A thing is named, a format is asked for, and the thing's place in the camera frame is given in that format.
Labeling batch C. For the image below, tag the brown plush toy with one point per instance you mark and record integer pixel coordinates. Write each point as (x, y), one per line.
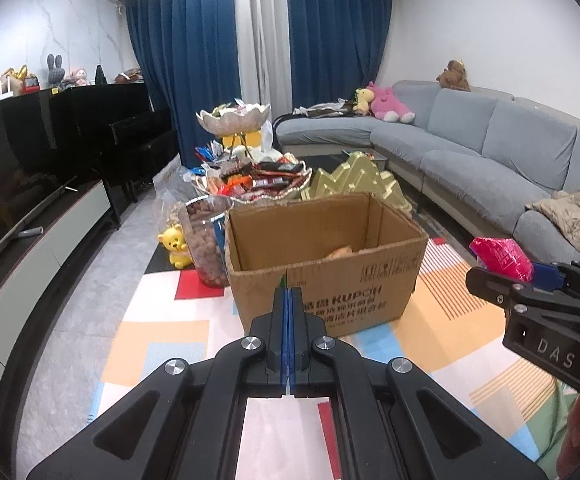
(454, 76)

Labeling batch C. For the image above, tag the gold foil balloon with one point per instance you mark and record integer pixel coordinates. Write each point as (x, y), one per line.
(17, 72)

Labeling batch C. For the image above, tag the small red box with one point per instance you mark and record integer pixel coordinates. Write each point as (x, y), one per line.
(32, 84)

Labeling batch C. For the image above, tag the papers and bags clutter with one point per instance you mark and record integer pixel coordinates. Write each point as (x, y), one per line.
(322, 109)

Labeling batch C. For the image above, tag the grey tv cabinet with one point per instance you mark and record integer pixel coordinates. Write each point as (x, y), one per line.
(34, 280)

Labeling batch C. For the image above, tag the white sheer curtain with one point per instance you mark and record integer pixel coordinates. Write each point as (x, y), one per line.
(265, 45)

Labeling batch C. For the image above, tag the yellow bear toy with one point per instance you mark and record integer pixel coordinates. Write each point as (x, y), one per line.
(175, 245)

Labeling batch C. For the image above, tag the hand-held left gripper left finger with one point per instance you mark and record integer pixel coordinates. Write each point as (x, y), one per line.
(272, 350)

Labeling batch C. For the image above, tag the pink snack packet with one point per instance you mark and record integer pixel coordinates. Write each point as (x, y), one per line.
(502, 255)

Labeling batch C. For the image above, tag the beige jacket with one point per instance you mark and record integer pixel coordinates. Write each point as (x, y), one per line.
(570, 215)

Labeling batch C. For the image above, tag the white router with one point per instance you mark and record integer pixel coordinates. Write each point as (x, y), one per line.
(3, 91)

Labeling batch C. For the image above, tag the grey bunny plush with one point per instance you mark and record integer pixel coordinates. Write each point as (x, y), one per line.
(55, 72)

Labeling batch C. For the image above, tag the gold lid cookie tub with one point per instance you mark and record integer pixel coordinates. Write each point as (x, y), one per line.
(355, 177)

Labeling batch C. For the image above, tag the yellow plush toy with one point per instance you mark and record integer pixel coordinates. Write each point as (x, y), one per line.
(364, 100)

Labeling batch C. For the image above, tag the black upright piano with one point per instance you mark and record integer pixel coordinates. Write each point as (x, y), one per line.
(119, 125)

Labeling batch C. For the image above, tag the black television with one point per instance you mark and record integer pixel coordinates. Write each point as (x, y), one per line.
(9, 175)

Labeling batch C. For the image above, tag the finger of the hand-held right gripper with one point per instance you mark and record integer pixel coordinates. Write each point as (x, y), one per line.
(547, 275)
(495, 287)

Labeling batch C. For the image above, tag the grey remote control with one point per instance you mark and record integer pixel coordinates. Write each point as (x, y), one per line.
(30, 232)

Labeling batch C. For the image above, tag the white tiered fruit bowl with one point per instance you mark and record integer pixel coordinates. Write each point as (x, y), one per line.
(235, 117)

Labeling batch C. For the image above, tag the grey sectional sofa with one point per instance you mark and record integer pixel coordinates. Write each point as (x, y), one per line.
(470, 160)

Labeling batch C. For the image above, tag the white plastic bag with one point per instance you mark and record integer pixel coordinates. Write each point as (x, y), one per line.
(268, 135)

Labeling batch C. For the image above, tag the grey patterned rug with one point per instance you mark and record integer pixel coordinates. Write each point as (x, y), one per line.
(435, 220)

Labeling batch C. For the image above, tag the brown cardboard box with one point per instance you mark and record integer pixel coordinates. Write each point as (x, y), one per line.
(350, 290)

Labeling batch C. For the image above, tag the colourful patchwork tablecloth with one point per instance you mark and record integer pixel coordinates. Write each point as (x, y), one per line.
(169, 335)

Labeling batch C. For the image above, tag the black metronome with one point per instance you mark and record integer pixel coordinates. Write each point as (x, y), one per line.
(100, 76)

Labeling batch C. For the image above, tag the clear plastic bag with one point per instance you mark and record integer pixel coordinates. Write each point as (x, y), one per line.
(169, 205)

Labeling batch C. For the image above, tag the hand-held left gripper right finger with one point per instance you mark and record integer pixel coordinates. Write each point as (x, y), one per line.
(302, 350)

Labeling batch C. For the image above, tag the clear jar of nuts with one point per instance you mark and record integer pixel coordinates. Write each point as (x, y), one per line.
(202, 245)

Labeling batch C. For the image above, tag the blue curtain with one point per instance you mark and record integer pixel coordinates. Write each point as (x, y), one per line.
(184, 60)
(335, 45)

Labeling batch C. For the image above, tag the pile of assorted snacks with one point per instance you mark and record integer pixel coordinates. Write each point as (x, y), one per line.
(260, 177)

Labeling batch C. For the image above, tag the brown stack of things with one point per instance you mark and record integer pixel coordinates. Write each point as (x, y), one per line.
(129, 76)

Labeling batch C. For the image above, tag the pink plush toy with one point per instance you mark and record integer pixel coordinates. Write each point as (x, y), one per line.
(387, 102)

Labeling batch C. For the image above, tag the pink doll plush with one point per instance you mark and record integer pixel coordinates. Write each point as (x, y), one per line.
(78, 77)

